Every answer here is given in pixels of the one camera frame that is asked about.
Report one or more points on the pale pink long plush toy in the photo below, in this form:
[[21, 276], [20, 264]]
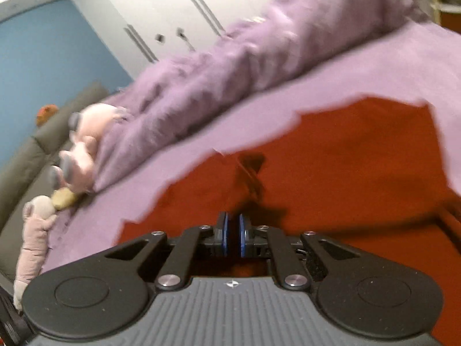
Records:
[[34, 238]]

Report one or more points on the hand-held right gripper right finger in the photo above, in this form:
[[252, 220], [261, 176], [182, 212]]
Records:
[[242, 237]]

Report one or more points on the white wardrobe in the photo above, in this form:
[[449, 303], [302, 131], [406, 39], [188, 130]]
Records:
[[162, 10]]

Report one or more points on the pink plush toy grey feet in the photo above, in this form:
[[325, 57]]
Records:
[[88, 151]]

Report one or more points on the yellow plush toy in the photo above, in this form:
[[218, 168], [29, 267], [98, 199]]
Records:
[[64, 199]]

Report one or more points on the orange plush toy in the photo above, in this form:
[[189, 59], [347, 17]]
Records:
[[46, 114]]

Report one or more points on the red garment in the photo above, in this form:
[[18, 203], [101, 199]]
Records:
[[342, 173]]

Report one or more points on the purple rumpled duvet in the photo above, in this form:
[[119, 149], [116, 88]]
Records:
[[252, 61]]

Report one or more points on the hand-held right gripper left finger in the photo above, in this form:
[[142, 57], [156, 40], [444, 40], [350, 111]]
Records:
[[225, 236]]

